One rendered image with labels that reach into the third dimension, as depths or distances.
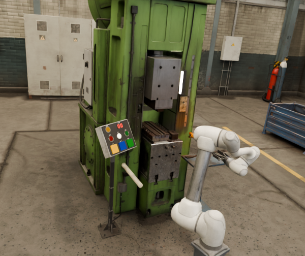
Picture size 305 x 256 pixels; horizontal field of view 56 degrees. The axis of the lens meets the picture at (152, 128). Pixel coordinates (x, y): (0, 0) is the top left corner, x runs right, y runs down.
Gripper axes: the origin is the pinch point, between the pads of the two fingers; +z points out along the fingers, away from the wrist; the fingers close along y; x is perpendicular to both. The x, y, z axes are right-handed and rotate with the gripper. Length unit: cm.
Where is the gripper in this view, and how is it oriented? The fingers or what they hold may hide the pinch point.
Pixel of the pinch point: (216, 152)
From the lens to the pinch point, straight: 281.2
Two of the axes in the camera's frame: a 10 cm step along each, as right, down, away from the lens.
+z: -3.7, -3.4, 8.6
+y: 9.2, -0.6, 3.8
